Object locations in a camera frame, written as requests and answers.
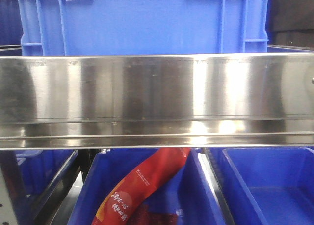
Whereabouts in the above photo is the blue bin lower middle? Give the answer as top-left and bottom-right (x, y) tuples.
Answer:
(68, 148), (225, 225)

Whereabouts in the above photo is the blue bin lower right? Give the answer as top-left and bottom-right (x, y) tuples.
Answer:
(207, 147), (314, 225)

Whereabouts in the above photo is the stainless steel shelf rail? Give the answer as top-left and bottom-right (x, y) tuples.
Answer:
(0, 52), (314, 150)

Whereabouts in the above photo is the light blue crate on shelf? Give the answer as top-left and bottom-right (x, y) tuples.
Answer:
(18, 0), (268, 56)

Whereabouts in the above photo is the red snack package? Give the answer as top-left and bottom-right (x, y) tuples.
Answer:
(92, 147), (191, 225)

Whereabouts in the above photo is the blue bin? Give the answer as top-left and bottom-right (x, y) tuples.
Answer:
(15, 150), (77, 195)
(68, 148), (225, 225)
(207, 147), (314, 225)

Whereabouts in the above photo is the blue bin lower left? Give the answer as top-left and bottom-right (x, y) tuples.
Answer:
(15, 150), (77, 195)

